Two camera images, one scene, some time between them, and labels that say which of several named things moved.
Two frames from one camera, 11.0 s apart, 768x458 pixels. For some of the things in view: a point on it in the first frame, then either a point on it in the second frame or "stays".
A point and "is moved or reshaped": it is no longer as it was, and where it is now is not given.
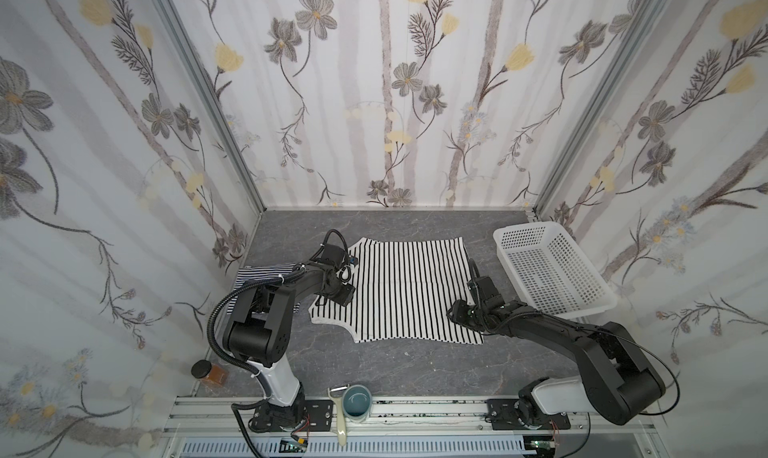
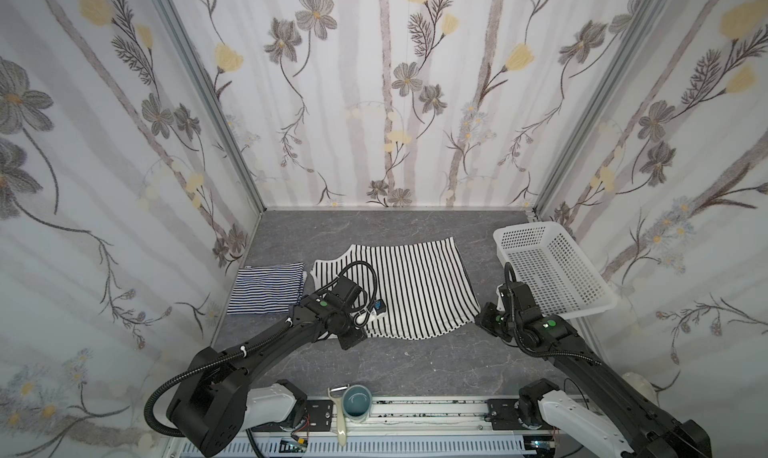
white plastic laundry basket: [551, 272] stays
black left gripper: [341, 290] → [351, 336]
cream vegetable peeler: [337, 394] stays
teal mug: [356, 403] stays
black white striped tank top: [403, 289] is moved or reshaped
